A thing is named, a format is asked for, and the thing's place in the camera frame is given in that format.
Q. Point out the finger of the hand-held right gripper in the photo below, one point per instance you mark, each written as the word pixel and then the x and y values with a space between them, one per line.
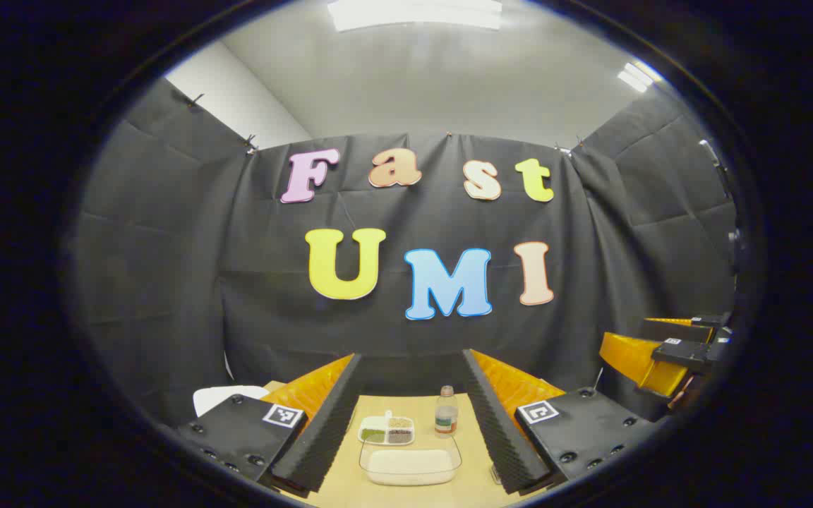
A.
pixel 636 360
pixel 682 330

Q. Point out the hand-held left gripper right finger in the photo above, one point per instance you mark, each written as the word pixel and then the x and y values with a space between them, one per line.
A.
pixel 502 430

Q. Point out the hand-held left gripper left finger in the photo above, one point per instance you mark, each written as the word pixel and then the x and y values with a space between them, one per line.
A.
pixel 322 430

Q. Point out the clear box of rice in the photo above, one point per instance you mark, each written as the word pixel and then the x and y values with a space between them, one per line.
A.
pixel 410 466

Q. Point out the white rice cooker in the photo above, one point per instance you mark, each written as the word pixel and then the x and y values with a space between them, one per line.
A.
pixel 226 398

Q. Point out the clear plastic water bottle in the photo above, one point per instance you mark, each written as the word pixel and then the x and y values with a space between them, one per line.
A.
pixel 446 416

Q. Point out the white divided bean dish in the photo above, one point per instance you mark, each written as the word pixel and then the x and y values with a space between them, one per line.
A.
pixel 387 429

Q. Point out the black backdrop cloth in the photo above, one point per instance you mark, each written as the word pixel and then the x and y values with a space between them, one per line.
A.
pixel 166 282

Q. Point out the small ceiling light panel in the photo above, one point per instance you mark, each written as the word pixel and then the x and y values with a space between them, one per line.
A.
pixel 638 76

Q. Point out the long ceiling light panel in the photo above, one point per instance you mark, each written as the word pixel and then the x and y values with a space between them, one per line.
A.
pixel 413 14

